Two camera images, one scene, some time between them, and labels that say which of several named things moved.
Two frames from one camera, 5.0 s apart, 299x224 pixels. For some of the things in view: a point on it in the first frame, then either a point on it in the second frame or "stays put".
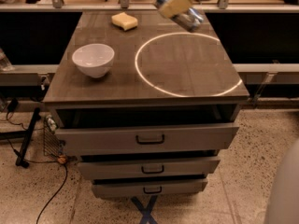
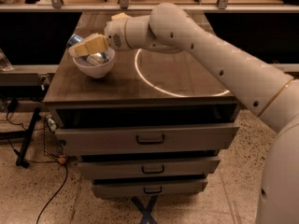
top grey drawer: (146, 138) stays put
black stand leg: (21, 162) stays put
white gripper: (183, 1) → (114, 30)
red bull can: (188, 21) → (95, 59)
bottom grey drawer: (149, 188) stays put
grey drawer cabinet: (156, 124) stays put
